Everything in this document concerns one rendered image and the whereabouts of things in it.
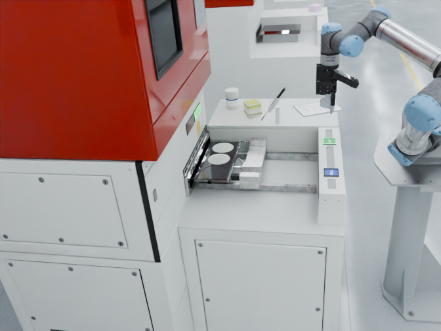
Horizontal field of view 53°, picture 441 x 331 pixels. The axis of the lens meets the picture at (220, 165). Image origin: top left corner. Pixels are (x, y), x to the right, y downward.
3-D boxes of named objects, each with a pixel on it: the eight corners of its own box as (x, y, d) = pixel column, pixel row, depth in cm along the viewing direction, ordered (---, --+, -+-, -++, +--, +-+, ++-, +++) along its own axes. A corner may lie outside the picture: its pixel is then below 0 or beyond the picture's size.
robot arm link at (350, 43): (368, 25, 154) (348, 20, 163) (343, 46, 154) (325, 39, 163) (375, 43, 159) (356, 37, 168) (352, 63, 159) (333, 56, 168)
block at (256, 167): (242, 172, 191) (241, 166, 189) (243, 168, 193) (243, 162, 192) (260, 172, 189) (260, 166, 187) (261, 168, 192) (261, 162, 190)
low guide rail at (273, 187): (199, 188, 193) (198, 182, 191) (200, 186, 194) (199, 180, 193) (315, 193, 183) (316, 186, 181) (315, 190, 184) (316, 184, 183)
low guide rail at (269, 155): (211, 158, 216) (210, 153, 214) (212, 156, 217) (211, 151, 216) (315, 161, 206) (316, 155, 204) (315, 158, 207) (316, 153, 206)
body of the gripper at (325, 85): (315, 89, 184) (316, 61, 178) (336, 89, 182) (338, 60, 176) (315, 96, 178) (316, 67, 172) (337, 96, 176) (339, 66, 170)
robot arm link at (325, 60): (339, 50, 174) (340, 56, 167) (338, 61, 176) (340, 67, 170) (319, 50, 176) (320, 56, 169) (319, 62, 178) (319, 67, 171)
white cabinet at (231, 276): (199, 364, 211) (177, 228, 170) (231, 235, 293) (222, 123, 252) (336, 379, 198) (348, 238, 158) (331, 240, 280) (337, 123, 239)
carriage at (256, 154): (239, 188, 185) (239, 182, 183) (251, 148, 215) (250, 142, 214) (258, 189, 183) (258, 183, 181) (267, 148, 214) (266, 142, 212)
